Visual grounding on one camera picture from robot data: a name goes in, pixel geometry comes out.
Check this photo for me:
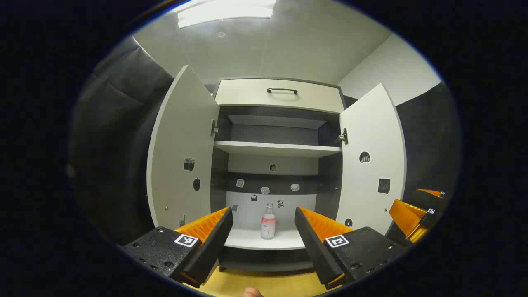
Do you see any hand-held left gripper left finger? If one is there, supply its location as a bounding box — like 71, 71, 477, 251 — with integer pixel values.
120, 207, 234, 288

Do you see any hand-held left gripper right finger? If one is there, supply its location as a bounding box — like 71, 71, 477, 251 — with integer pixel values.
295, 207, 410, 290

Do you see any clear bottle with pink label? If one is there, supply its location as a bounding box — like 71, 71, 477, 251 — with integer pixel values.
260, 203, 277, 240

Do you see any white cabinet shelf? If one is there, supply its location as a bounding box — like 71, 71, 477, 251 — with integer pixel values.
225, 227, 306, 250
214, 141, 343, 158

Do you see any cream cabinet drawer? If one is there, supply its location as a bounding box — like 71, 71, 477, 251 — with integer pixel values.
214, 78, 345, 114

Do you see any black backdrop cloth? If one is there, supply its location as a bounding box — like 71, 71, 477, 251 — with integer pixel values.
70, 36, 460, 248

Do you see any ceiling light panel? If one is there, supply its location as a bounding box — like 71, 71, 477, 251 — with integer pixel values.
177, 0, 276, 28

